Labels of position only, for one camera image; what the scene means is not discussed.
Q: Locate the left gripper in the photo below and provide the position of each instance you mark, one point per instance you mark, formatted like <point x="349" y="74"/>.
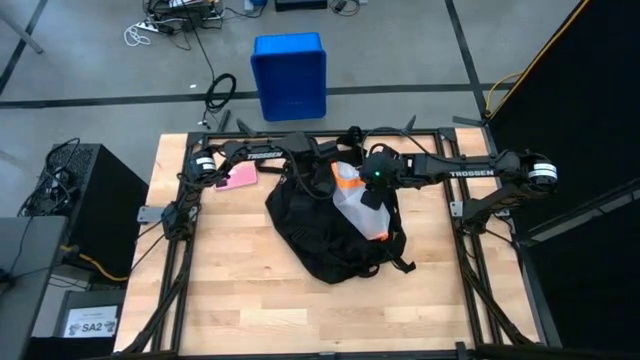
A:
<point x="332" y="150"/>

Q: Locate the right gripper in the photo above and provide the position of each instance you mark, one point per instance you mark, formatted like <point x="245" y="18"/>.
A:
<point x="382" y="167"/>

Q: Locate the mesh pouch with orange zipper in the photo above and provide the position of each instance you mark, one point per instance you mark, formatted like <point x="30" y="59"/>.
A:
<point x="362" y="210"/>

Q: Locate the black backpack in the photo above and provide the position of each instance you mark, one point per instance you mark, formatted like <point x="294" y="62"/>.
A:
<point x="310" y="235"/>

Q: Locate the pink smartphone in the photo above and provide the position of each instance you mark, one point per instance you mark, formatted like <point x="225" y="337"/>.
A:
<point x="242" y="177"/>

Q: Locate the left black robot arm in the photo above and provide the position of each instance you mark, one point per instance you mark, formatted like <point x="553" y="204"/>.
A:
<point x="265" y="150"/>

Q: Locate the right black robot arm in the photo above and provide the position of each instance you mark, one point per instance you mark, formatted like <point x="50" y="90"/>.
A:
<point x="470" y="172"/>

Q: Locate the blue plastic bin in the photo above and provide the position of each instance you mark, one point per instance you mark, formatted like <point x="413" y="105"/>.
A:
<point x="290" y="77"/>

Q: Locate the black flat box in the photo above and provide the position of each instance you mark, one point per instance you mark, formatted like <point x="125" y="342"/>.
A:
<point x="300" y="4"/>

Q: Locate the black partition with yellow edge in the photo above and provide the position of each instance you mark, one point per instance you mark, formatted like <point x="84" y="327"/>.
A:
<point x="585" y="125"/>

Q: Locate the black computer tower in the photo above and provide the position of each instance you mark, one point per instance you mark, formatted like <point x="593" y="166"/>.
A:
<point x="100" y="210"/>

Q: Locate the black storage box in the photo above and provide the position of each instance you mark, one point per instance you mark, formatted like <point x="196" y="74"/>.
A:
<point x="80" y="297"/>

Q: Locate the white SA2 label sign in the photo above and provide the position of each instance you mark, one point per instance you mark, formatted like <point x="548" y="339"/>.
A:
<point x="91" y="321"/>

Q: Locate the grey table leg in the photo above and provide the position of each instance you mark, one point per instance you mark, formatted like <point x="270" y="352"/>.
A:
<point x="22" y="32"/>

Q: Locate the grey desk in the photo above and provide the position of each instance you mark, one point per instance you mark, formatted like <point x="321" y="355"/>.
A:
<point x="25" y="280"/>

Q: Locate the black metal table frame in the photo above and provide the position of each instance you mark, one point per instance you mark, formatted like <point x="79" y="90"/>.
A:
<point x="450" y="134"/>

